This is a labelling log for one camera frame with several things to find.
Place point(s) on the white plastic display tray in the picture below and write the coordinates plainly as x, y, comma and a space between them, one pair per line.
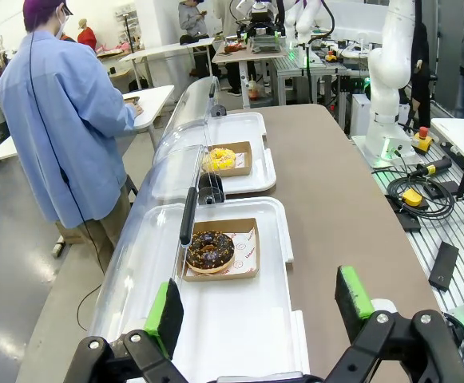
247, 127
231, 319

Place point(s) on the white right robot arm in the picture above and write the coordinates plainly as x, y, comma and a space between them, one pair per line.
387, 80

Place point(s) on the person in black clothes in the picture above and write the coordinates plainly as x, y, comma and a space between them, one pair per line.
420, 80

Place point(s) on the slotted aluminium robot base table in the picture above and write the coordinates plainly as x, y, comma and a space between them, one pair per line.
455, 231

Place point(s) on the black lid hinge knob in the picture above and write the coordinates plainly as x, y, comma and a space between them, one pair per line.
211, 198
217, 111

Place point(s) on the wooden top table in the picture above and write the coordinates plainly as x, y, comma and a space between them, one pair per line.
239, 56

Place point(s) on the person's right forearm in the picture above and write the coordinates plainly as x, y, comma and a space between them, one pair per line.
116, 115

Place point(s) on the white desk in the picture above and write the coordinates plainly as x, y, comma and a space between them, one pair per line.
455, 135

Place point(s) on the person in grey hoodie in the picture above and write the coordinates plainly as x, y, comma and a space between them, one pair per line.
191, 20

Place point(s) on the person in beige clothes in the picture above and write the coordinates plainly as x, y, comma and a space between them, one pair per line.
225, 24

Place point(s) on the black rectangular box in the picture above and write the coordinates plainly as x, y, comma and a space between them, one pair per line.
443, 265

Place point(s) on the yellow glazed sprinkle donut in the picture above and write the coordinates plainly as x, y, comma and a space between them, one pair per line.
223, 157

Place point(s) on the white computer case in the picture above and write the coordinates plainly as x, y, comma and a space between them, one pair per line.
360, 115

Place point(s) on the person's right hand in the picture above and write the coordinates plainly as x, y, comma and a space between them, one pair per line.
135, 109

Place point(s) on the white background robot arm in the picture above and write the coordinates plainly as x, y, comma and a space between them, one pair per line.
299, 20

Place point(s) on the mannequin with red top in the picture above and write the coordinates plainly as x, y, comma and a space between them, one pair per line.
87, 38

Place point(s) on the black background robot gripper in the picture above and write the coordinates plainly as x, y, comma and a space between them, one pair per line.
261, 19

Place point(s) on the clear curved plastic lid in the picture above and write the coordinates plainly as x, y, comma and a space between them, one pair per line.
183, 107
136, 247

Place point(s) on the brown cardboard donut box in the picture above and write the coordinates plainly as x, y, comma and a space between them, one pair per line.
235, 172
239, 224

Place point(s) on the person in blue shirt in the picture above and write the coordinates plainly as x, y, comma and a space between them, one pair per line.
56, 139

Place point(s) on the aluminium frame workbench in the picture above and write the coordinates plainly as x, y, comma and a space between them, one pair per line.
295, 65

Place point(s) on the chocolate donut with nut crumbs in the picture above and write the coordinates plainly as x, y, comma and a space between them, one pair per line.
215, 255

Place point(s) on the yellow emergency stop box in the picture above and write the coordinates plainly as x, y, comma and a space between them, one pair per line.
422, 143

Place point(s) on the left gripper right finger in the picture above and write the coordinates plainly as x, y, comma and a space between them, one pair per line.
349, 295

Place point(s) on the yellow pendant switch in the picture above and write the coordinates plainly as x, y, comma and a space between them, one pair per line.
411, 197

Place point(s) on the printed white paper liner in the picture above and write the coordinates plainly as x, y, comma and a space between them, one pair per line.
243, 159
245, 255

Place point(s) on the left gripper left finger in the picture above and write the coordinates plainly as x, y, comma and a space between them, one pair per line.
169, 319

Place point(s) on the white table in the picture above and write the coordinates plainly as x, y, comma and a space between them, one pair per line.
163, 50
155, 99
2, 151

